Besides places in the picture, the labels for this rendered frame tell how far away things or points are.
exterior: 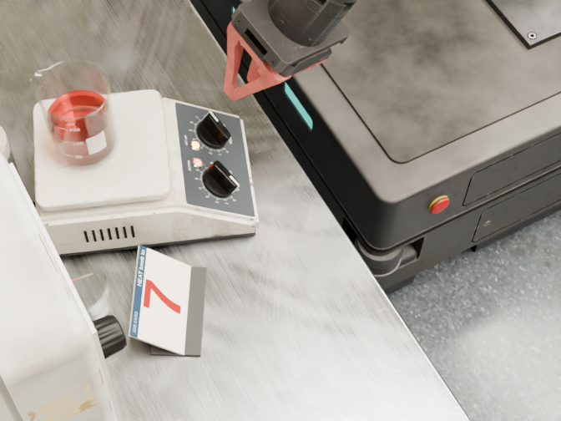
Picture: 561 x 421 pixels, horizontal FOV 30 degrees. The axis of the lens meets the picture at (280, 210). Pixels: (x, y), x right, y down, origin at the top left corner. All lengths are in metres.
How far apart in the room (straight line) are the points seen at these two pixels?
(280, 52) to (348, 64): 0.77
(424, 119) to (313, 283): 0.65
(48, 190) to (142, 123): 0.11
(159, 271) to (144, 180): 0.09
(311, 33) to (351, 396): 0.32
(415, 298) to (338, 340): 0.89
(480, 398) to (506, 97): 0.50
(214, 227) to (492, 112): 0.73
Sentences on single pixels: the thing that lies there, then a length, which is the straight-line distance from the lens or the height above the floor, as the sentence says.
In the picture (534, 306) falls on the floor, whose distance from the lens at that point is 1.87.
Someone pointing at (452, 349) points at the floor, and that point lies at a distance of 1.81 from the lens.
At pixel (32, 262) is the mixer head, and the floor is 1.35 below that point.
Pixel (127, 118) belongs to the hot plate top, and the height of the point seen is 0.84.
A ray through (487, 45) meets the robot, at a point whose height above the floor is 0.37.
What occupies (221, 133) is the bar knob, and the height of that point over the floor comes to 0.81.
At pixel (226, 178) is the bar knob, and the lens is 0.96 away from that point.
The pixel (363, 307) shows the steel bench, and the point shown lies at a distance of 0.97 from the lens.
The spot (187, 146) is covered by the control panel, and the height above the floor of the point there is 0.81.
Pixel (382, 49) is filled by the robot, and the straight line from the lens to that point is 1.66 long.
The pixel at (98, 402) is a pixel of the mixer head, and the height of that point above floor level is 1.31.
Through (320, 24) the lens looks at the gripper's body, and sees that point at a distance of 0.88.
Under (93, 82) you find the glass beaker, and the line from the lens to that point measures 0.94.
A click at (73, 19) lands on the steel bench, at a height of 0.75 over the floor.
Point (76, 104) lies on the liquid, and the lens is 0.94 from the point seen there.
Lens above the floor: 1.61
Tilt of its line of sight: 58 degrees down
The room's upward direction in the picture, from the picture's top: 3 degrees clockwise
